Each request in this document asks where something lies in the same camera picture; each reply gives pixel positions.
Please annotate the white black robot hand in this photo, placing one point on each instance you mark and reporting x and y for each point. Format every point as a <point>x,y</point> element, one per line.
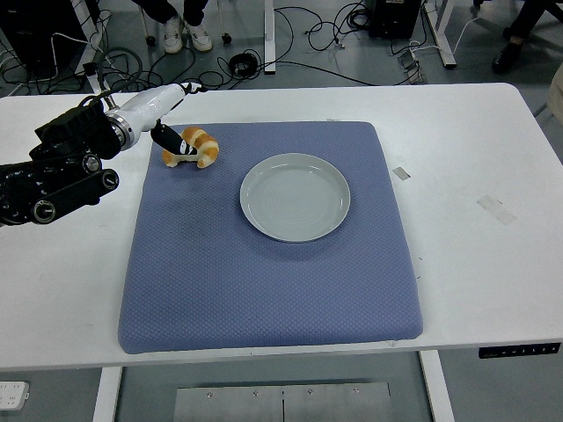
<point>149,105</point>

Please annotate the golden croissant bread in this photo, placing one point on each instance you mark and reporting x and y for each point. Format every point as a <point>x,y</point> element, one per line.
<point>206,147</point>

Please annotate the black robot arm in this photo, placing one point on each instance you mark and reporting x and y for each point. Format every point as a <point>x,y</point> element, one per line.
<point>66,132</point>

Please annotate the black chair caster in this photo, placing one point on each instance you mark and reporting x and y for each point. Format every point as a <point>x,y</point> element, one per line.
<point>227,38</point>
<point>151,40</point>

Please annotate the person with white shoes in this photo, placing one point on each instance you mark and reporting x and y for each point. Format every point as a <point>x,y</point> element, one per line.
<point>173,35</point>

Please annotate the narrow white desk leg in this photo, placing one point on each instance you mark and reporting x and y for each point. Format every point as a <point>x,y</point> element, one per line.
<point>269,35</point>

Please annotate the grey round plate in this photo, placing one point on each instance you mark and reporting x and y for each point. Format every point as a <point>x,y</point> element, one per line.
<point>294,198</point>

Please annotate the blue quilted mat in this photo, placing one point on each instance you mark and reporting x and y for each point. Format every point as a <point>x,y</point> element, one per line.
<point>220,285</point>

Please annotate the small black equipment box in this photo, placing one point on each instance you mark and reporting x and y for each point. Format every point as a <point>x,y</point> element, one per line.
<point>391,17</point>

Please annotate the small grey tape piece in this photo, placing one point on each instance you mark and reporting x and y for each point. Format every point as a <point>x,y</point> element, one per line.
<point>401,173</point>

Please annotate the grey foot pedal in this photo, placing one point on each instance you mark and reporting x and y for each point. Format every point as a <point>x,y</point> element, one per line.
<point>412,68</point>

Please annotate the white table leg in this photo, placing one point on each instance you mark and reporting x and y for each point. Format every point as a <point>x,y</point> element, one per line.
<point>105,395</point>
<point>437,391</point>

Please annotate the white desk leg with foot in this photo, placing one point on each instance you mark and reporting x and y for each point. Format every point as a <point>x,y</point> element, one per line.
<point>446,48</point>

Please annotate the white power strip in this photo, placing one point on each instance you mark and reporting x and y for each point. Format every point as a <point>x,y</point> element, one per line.
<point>13,395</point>

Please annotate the grey metal plate with screws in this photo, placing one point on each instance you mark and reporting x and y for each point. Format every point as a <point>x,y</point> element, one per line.
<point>281,404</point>

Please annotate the person with black shoe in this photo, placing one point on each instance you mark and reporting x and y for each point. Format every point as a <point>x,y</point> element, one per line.
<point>506,55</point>

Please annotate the large clear tape piece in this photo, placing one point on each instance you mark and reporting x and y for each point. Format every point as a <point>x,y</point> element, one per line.
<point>497,210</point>

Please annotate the beige object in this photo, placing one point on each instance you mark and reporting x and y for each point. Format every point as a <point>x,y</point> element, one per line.
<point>556,92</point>

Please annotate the black table control panel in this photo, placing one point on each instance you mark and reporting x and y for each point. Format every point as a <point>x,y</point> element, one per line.
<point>519,351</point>

